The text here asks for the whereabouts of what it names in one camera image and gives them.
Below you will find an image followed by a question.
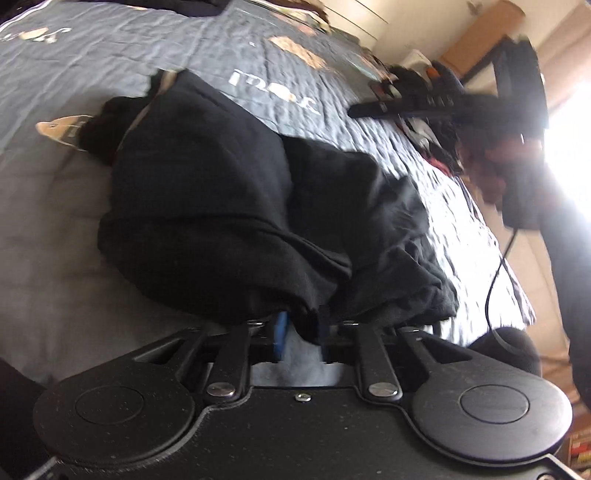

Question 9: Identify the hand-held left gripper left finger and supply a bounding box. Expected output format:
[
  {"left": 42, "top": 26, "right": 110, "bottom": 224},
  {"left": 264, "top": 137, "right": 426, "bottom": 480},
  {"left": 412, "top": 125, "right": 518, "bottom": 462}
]
[{"left": 131, "top": 312, "right": 290, "bottom": 403}]

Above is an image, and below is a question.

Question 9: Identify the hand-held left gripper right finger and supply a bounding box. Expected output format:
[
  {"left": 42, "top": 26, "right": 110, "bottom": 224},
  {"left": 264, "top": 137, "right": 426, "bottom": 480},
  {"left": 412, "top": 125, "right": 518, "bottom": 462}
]
[{"left": 318, "top": 307, "right": 469, "bottom": 401}]

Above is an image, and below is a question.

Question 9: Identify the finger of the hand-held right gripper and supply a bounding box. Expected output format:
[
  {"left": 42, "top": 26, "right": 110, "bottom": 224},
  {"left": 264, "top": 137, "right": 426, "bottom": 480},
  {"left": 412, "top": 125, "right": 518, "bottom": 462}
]
[{"left": 348, "top": 95, "right": 465, "bottom": 121}]

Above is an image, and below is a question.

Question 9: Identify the black shirt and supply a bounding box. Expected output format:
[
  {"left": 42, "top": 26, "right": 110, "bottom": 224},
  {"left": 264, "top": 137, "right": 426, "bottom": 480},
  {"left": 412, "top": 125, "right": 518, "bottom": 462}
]
[{"left": 81, "top": 69, "right": 460, "bottom": 344}]

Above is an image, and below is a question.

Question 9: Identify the person's right forearm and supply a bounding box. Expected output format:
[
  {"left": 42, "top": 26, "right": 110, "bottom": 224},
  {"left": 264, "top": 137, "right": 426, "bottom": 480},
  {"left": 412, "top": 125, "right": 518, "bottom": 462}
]
[{"left": 538, "top": 175, "right": 591, "bottom": 402}]

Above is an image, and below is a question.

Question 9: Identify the stack of folded dark clothes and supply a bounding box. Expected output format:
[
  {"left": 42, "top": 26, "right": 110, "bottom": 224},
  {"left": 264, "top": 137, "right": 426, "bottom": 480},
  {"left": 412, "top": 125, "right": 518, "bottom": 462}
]
[{"left": 369, "top": 62, "right": 467, "bottom": 174}]

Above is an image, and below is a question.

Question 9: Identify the pile of black clothes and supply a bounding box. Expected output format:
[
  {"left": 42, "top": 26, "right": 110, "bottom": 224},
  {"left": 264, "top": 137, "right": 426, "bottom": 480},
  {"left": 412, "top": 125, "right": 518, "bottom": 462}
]
[{"left": 115, "top": 0, "right": 232, "bottom": 18}]

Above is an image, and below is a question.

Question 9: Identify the person's right hand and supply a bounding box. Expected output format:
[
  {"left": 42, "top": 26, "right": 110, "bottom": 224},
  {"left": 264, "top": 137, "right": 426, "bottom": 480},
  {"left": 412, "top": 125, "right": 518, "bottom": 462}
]
[{"left": 462, "top": 133, "right": 522, "bottom": 206}]

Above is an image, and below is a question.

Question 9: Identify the white headboard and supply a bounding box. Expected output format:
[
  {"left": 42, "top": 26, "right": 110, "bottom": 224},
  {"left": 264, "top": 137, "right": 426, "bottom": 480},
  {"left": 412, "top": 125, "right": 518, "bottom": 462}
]
[{"left": 323, "top": 0, "right": 490, "bottom": 61}]

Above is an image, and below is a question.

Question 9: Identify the grey printed quilt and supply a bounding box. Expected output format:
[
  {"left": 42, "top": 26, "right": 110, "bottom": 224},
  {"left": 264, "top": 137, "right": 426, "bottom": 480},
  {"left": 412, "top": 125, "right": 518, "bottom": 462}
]
[{"left": 0, "top": 0, "right": 536, "bottom": 388}]

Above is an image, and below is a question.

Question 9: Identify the person's leg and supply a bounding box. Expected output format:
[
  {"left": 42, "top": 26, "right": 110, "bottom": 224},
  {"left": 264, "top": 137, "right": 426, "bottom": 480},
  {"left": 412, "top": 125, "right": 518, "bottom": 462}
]
[{"left": 468, "top": 325, "right": 542, "bottom": 380}]

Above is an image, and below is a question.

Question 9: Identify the black cable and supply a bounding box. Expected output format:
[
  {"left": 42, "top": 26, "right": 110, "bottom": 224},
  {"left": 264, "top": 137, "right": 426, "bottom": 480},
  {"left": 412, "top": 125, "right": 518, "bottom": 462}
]
[{"left": 484, "top": 228, "right": 520, "bottom": 358}]

